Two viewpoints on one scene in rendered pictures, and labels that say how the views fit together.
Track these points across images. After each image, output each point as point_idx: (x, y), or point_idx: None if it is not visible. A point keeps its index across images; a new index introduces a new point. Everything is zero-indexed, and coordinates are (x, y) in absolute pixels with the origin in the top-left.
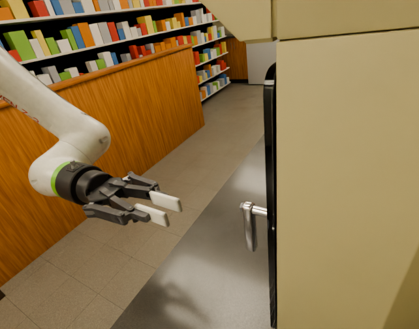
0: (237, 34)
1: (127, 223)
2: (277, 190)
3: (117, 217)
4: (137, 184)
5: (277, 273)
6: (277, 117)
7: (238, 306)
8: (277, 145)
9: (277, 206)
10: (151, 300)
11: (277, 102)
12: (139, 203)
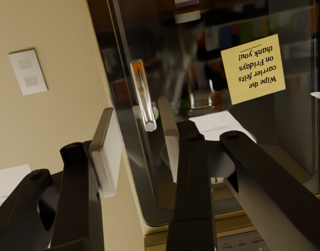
0: (144, 250)
1: (42, 170)
2: (126, 169)
3: (30, 208)
4: (279, 231)
5: (105, 89)
6: (136, 208)
7: None
8: (133, 195)
9: (123, 158)
10: None
11: (138, 214)
12: (116, 188)
